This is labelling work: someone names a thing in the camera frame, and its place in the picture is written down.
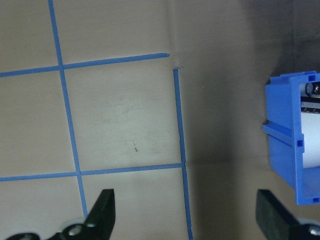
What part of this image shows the blue plastic bin with capacitor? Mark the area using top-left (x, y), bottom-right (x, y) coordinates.
top-left (262, 71), bottom-right (320, 206)

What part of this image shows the white foam liner under capacitor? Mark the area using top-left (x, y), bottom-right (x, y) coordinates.
top-left (299, 111), bottom-right (320, 169)

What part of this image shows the black cylindrical capacitor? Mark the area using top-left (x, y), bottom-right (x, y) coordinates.
top-left (300, 81), bottom-right (320, 114)

